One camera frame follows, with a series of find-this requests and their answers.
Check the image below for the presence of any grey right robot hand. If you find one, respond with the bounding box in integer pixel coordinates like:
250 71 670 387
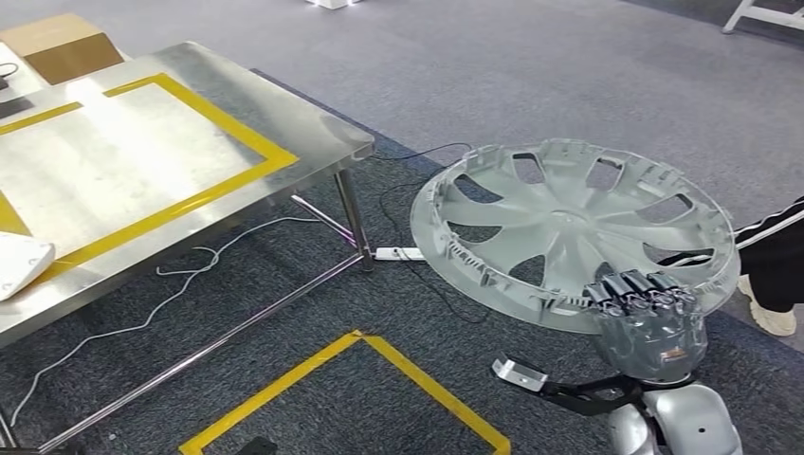
582 269 710 384

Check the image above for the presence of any silver plastic wheel hubcap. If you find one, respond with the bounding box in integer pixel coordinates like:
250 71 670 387
409 137 742 336

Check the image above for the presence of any stainless steel workbench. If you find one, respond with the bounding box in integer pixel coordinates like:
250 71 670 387
0 40 376 453

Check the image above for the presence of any white plastic car part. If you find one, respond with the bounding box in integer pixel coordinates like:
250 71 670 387
0 230 57 302

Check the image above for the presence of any person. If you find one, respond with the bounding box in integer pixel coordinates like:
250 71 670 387
656 194 804 338

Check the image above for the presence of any white power strip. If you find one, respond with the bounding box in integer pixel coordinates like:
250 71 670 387
375 246 427 262

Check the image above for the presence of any yellow floor tape square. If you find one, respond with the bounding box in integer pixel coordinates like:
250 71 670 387
178 329 511 455

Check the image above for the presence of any brown cardboard box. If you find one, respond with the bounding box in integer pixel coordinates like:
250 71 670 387
0 12 125 86

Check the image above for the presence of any white desk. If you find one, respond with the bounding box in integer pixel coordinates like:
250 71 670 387
0 40 51 105

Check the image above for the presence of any black right camera bracket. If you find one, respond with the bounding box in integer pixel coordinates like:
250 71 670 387
537 373 649 417

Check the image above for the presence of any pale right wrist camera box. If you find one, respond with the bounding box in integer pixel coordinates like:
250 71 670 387
491 357 549 393

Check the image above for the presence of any black cable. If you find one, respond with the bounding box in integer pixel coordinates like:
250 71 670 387
370 142 491 324

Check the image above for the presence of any white furniture frame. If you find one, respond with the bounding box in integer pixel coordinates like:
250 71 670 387
722 0 804 34

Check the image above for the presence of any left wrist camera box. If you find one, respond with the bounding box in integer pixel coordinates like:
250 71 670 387
235 437 278 455

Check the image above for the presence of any white cable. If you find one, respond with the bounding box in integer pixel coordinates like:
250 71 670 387
9 216 321 428

